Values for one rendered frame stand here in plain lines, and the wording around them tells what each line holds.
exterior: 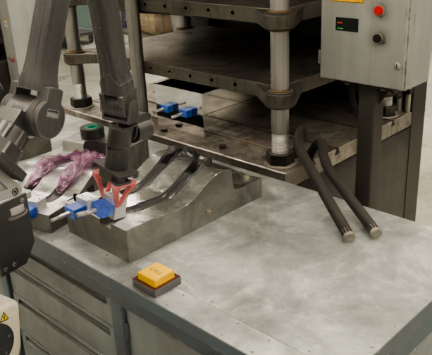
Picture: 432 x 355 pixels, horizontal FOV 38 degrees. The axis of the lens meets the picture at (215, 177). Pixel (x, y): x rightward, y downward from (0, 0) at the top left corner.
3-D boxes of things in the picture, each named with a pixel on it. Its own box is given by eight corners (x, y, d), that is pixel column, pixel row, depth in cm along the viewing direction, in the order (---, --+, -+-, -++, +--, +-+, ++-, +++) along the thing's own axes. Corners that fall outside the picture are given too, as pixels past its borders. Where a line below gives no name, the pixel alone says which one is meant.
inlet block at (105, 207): (82, 229, 148) (84, 210, 146) (69, 220, 151) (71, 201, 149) (125, 217, 158) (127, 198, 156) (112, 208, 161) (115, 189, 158)
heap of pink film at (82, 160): (66, 195, 180) (63, 170, 177) (19, 186, 187) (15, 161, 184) (118, 163, 201) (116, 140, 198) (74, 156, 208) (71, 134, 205)
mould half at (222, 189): (130, 263, 154) (124, 213, 149) (69, 232, 171) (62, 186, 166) (261, 196, 187) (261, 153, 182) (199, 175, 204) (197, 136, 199)
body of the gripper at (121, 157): (112, 162, 158) (115, 134, 154) (139, 179, 152) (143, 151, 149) (91, 167, 153) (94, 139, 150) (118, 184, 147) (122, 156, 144)
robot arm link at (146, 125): (99, 95, 146) (128, 101, 142) (130, 87, 155) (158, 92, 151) (100, 144, 150) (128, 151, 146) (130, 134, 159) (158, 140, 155)
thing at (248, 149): (285, 190, 208) (285, 170, 206) (64, 119, 293) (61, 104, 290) (411, 125, 263) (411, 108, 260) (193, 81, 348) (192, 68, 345)
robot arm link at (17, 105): (-12, 124, 118) (8, 129, 116) (17, 82, 122) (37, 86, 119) (15, 151, 125) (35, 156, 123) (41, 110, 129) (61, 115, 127)
